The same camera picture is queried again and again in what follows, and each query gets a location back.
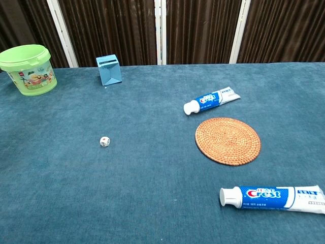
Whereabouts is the blue velvet tablecloth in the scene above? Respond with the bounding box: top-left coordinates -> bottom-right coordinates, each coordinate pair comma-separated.
0,62 -> 325,244

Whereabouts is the small Crest toothpaste tube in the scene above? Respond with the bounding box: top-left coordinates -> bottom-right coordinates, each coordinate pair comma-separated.
183,87 -> 241,116

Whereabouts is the round woven rattan coaster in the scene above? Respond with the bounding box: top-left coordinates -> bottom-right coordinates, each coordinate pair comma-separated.
194,117 -> 262,166

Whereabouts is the light blue paper box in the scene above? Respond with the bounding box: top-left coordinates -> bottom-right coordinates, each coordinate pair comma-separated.
95,54 -> 123,86

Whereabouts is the large Crest toothpaste tube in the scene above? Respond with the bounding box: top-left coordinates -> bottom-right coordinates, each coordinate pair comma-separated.
219,185 -> 325,214

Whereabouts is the green plastic toy bucket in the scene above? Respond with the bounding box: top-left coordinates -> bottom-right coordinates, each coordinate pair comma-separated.
0,44 -> 58,97

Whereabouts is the brown folding screen with white frame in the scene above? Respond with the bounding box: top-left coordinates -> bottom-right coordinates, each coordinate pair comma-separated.
0,0 -> 325,74

